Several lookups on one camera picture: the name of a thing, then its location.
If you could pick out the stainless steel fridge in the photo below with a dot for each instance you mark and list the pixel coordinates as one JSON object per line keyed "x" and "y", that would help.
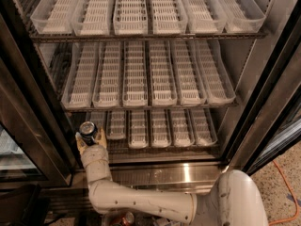
{"x": 32, "y": 113}

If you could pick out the fridge glass door right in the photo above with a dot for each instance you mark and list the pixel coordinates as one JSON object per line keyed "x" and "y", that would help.
{"x": 261, "y": 127}

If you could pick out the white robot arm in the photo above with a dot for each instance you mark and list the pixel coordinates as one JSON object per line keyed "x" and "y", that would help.
{"x": 234, "y": 200}

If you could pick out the clear plastic bin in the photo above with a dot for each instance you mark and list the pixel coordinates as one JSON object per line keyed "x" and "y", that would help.
{"x": 141, "y": 219}

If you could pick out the clear tray shelf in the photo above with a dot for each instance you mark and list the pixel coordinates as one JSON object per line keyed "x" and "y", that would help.
{"x": 130, "y": 17}
{"x": 107, "y": 84}
{"x": 160, "y": 133}
{"x": 79, "y": 87}
{"x": 138, "y": 129}
{"x": 115, "y": 125}
{"x": 213, "y": 72}
{"x": 92, "y": 17}
{"x": 244, "y": 16}
{"x": 204, "y": 131}
{"x": 135, "y": 89}
{"x": 190, "y": 88}
{"x": 97, "y": 118}
{"x": 205, "y": 16}
{"x": 163, "y": 89}
{"x": 53, "y": 16}
{"x": 181, "y": 127}
{"x": 168, "y": 17}

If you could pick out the orange soda can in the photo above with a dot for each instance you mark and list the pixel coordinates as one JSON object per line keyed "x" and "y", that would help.
{"x": 125, "y": 219}

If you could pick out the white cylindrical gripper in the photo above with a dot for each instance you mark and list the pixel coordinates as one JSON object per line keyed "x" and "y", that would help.
{"x": 93, "y": 154}

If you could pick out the blue pepsi can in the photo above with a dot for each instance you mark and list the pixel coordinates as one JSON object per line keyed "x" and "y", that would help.
{"x": 88, "y": 131}

